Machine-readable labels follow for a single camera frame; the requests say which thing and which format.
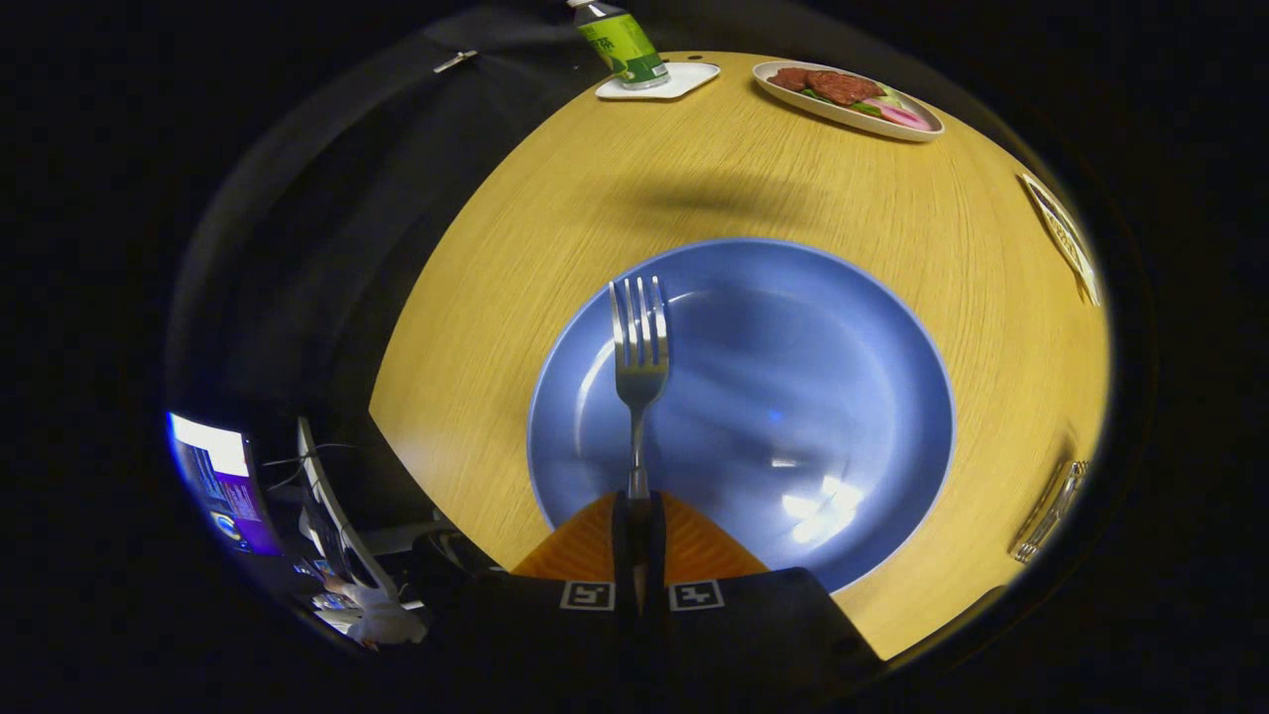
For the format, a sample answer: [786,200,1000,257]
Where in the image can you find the white side desk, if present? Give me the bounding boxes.
[295,416,429,648]

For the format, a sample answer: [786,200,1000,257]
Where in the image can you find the wooden handle metal fork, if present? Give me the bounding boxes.
[607,276,672,608]

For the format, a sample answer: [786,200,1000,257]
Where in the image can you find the green label plastic bottle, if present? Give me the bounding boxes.
[567,0,671,91]

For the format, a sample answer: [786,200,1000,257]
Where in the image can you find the white divided dish with beans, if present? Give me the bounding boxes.
[1018,173,1102,307]

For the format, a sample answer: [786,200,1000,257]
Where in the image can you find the metal wire basket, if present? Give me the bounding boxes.
[1008,457,1091,565]

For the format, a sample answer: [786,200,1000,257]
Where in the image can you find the blue round plate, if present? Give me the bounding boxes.
[525,237,957,595]

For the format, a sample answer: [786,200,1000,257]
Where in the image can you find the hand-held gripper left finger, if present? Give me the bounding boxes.
[426,490,636,687]

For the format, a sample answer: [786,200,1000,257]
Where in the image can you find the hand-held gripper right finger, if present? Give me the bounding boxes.
[648,490,885,697]

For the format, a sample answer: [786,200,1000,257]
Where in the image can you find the computer monitor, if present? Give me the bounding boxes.
[168,411,285,558]

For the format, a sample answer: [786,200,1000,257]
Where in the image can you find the plate of meat and vegetables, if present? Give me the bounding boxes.
[750,60,946,144]

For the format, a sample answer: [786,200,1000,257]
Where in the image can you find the white square coaster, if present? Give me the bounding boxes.
[594,61,723,102]

